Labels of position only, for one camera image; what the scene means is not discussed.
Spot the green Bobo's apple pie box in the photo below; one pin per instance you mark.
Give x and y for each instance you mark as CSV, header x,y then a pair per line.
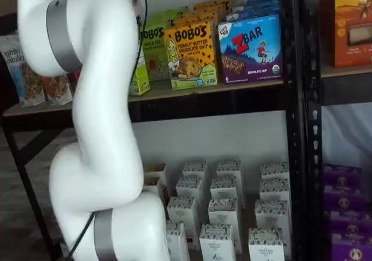
x,y
155,49
171,12
142,80

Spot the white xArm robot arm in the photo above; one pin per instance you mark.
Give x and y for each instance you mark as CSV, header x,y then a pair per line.
x,y
101,98

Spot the yellow Bobo's peanut butter box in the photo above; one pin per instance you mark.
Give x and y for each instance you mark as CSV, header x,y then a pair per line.
x,y
203,10
215,2
191,57
200,19

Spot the wooden shelf board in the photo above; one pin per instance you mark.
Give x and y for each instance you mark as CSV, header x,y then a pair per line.
x,y
203,88
346,72

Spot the yellow purely elizabeth box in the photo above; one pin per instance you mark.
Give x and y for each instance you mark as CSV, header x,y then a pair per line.
x,y
152,184
157,169

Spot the white organic pantry box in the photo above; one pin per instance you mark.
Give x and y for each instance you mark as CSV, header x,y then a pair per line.
x,y
274,171
271,214
274,189
189,188
222,214
181,214
266,246
226,188
194,171
178,240
216,243
229,169

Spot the orange snack box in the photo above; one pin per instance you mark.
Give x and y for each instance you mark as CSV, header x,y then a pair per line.
x,y
354,25

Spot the purple snack box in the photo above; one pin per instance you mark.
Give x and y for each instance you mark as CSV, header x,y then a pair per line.
x,y
343,175
351,249
344,198
348,224

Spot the red label granola bag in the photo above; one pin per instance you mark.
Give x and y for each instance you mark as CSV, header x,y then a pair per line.
x,y
74,79

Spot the orange label granola bag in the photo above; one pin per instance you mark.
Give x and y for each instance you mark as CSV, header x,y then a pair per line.
x,y
56,89

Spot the blue label granola bag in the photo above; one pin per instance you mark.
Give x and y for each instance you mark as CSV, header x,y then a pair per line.
x,y
20,75

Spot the black metal shelving rack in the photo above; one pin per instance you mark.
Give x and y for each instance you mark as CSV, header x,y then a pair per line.
x,y
315,156
293,127

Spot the white plastic sheet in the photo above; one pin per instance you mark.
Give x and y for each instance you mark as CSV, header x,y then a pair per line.
x,y
346,133

